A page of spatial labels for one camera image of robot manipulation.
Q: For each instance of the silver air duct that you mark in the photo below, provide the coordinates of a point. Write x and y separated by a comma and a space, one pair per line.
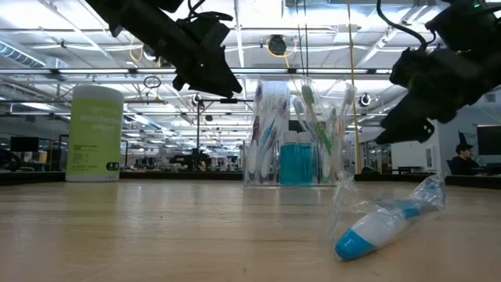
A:
19, 56

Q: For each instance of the green toothbrush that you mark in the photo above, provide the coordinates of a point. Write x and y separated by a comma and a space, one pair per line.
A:
332, 115
323, 135

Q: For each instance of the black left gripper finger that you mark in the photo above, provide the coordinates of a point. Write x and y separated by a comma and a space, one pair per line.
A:
195, 84
219, 70

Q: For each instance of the black table frame rail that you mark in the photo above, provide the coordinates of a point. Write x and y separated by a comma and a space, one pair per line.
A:
137, 175

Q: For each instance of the blue white electric toothbrush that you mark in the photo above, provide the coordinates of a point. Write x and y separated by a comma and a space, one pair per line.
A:
375, 231

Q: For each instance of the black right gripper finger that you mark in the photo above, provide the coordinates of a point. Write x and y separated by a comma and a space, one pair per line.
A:
407, 115
407, 135

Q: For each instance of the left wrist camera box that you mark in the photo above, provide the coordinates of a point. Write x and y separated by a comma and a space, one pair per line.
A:
211, 27

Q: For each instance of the person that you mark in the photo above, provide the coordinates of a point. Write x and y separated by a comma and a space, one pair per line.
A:
463, 164

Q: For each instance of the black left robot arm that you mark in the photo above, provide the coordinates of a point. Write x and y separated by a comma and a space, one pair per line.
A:
133, 23

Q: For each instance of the clear acrylic organizer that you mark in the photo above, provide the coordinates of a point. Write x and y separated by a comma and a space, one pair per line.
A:
246, 178

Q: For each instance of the green disinfecting wipes canister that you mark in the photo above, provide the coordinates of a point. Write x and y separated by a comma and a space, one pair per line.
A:
94, 133

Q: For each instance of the black pole frame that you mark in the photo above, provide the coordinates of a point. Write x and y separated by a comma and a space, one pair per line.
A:
198, 133

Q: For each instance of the black monitor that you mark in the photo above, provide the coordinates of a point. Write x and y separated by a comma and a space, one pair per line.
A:
24, 144
489, 139

